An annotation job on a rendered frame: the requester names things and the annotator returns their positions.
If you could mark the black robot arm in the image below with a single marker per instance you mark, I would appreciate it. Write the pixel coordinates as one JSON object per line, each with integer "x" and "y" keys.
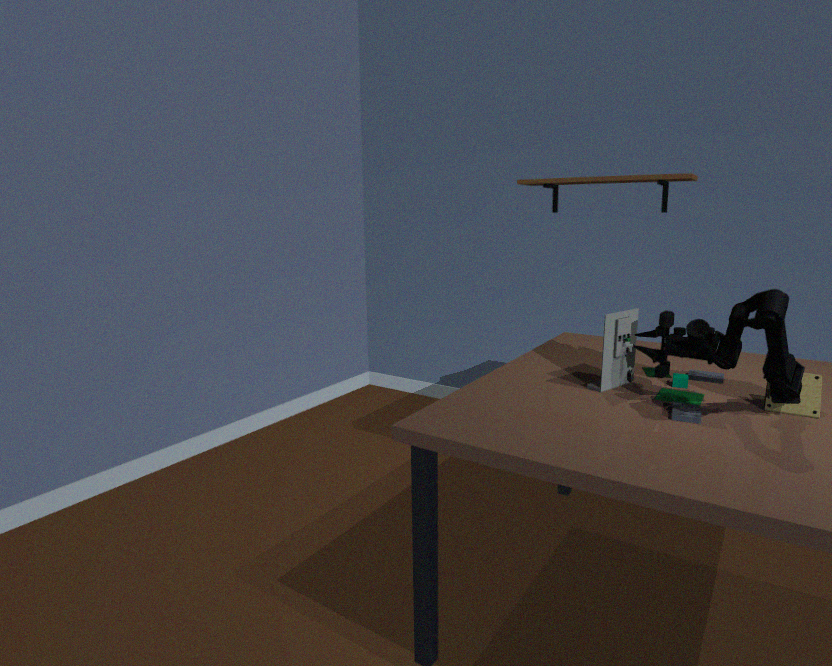
{"x": 781, "y": 369}

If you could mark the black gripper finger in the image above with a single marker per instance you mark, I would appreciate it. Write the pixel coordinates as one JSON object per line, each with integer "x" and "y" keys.
{"x": 651, "y": 353}
{"x": 652, "y": 334}

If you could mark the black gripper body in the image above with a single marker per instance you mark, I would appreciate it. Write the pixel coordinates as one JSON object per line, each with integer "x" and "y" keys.
{"x": 671, "y": 345}

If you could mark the green square mat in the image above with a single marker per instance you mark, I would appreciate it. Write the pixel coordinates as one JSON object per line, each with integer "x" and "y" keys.
{"x": 676, "y": 396}

